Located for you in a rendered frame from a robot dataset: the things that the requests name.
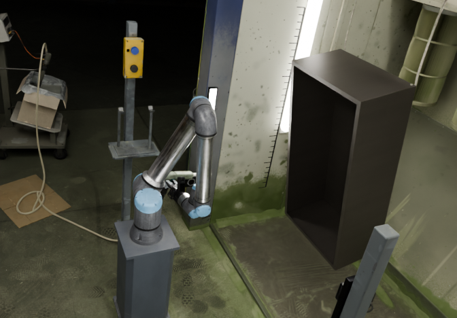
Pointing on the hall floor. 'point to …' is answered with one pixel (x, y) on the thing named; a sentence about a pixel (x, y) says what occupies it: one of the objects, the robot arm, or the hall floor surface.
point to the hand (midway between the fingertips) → (168, 178)
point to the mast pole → (370, 271)
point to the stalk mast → (128, 133)
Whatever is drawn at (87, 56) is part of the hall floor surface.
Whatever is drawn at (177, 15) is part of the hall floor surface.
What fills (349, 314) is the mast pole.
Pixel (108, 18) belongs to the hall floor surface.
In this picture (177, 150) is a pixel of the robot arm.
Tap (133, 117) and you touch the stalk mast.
